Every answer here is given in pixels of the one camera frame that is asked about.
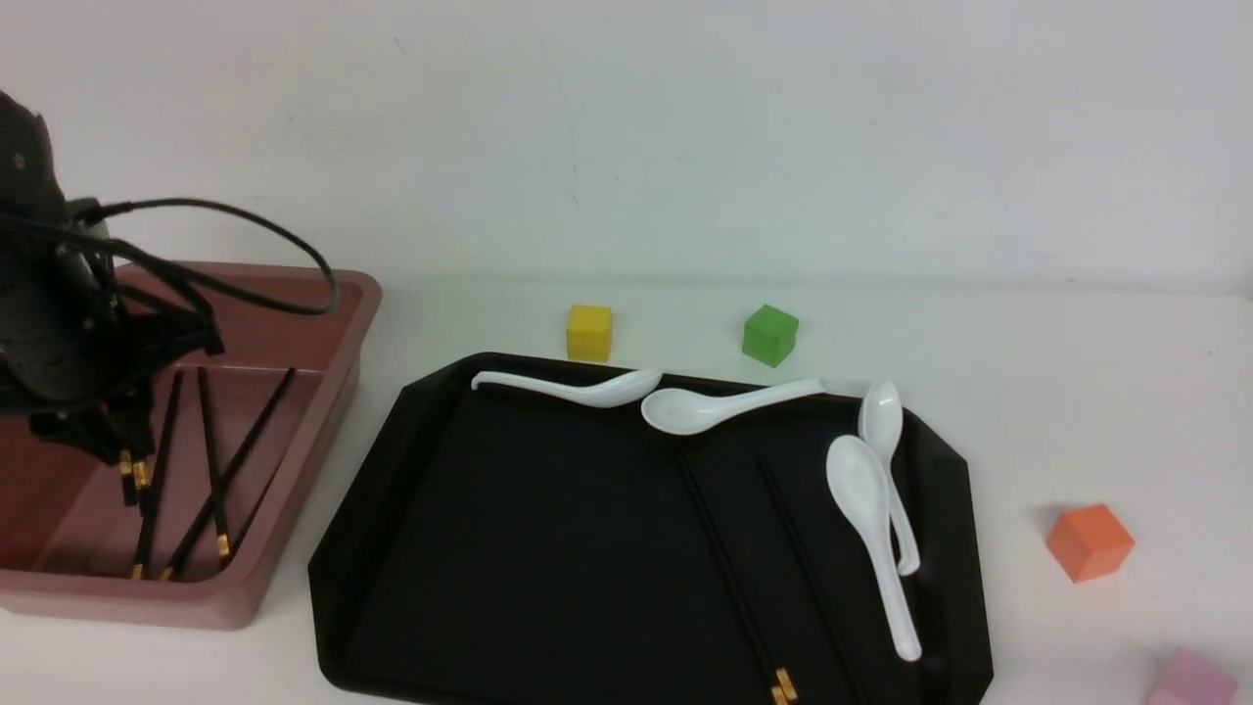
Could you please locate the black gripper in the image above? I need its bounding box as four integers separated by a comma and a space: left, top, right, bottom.
1, 202, 224, 465

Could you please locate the black chopstick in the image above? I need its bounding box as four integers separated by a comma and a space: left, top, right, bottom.
756, 455, 863, 704
130, 369, 184, 581
195, 367, 233, 569
117, 427, 154, 516
160, 367, 297, 582
677, 450, 792, 704

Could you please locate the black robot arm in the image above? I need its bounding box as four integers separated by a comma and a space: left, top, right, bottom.
1, 95, 223, 465

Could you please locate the pink plastic bin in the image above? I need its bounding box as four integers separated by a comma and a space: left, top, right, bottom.
1, 269, 382, 631

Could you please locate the black plastic tray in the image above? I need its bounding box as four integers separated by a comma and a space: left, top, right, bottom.
308, 352, 994, 704

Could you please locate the yellow cube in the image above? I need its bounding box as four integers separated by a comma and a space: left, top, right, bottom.
568, 306, 614, 364

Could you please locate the white spoon far left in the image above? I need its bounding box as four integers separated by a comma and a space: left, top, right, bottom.
470, 367, 664, 409

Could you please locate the white spoon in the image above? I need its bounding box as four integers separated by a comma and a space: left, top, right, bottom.
470, 367, 664, 409
826, 436, 923, 662
858, 379, 921, 577
640, 378, 827, 437

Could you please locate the green cube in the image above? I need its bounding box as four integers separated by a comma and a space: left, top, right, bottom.
741, 306, 799, 367

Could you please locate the black chopstick on tray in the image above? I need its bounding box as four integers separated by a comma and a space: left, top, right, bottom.
756, 455, 863, 704
677, 450, 792, 704

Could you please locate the white spoon lower right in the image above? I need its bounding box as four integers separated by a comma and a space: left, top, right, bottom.
826, 436, 923, 662

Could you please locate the white spoon upper right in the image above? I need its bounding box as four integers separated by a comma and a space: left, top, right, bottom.
858, 379, 921, 577

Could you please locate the orange cube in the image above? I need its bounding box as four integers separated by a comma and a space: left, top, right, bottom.
1045, 503, 1136, 584

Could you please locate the pink cube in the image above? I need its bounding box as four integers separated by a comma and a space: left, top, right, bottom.
1141, 647, 1238, 704

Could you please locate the black cable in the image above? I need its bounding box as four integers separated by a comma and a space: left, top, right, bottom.
0, 198, 341, 317

